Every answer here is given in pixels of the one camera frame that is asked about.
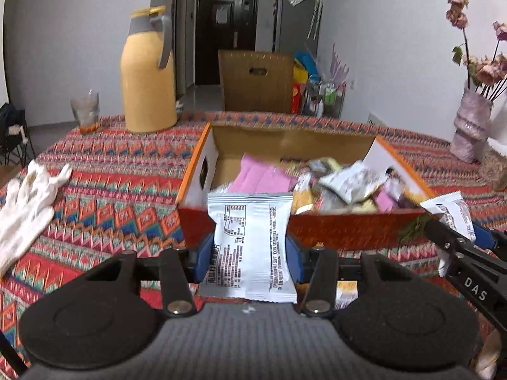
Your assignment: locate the grey refrigerator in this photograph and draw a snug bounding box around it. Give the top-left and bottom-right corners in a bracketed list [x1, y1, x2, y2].
[273, 0, 324, 54]

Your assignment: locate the red cardboard box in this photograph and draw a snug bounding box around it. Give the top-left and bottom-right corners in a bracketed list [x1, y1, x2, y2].
[176, 122, 436, 251]

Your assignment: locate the red gift box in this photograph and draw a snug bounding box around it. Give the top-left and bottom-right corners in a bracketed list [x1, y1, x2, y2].
[292, 80, 304, 115]

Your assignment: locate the bunch of dried roses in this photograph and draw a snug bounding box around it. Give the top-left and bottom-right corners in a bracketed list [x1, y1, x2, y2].
[444, 0, 507, 102]

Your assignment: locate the blue plastic object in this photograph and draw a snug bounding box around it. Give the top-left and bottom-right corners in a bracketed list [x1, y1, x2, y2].
[295, 51, 318, 75]

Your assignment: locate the glass cup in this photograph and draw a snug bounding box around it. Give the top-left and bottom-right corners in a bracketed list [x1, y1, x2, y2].
[70, 91, 100, 135]

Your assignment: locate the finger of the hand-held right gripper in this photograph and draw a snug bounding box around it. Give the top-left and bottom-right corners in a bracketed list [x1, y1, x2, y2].
[424, 213, 471, 264]
[471, 224, 507, 264]

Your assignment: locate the grey interior door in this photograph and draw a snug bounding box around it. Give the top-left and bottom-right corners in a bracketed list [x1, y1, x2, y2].
[173, 0, 189, 88]

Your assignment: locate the yellow thermos jug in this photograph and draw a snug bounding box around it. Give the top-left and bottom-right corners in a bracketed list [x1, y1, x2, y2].
[120, 6, 178, 134]

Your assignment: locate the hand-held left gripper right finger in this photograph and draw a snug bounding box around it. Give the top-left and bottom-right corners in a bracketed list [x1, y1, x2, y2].
[284, 233, 426, 318]

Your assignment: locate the pink snack packet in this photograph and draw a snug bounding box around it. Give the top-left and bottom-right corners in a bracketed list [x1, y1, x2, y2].
[229, 154, 298, 195]
[374, 189, 397, 211]

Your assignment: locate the brown cardboard box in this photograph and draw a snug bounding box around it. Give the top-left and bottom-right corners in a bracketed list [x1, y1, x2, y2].
[218, 49, 294, 114]

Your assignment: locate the black bag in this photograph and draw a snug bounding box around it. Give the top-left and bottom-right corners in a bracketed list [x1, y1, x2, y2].
[0, 103, 31, 167]

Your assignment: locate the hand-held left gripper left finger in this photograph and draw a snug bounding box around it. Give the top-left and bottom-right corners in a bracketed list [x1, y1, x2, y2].
[79, 233, 215, 318]

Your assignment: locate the dark entrance door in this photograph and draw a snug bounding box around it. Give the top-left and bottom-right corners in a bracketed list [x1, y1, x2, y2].
[196, 0, 259, 86]

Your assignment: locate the metal trolley rack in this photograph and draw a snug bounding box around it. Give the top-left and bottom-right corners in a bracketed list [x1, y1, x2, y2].
[303, 74, 348, 119]

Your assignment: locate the person's right hand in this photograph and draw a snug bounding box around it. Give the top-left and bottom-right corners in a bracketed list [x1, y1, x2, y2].
[476, 327, 504, 380]

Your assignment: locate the white folded umbrella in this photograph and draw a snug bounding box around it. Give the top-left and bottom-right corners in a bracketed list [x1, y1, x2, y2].
[309, 0, 324, 41]

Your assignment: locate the white biscuit snack packet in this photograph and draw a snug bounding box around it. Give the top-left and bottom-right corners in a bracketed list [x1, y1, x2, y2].
[319, 161, 387, 204]
[420, 191, 476, 278]
[207, 192, 298, 305]
[336, 280, 359, 310]

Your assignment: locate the pink textured vase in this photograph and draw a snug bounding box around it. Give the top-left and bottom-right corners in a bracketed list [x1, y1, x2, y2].
[449, 87, 494, 164]

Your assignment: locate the purple decorative grass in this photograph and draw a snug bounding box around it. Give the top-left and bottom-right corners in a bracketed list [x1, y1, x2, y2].
[328, 43, 350, 84]

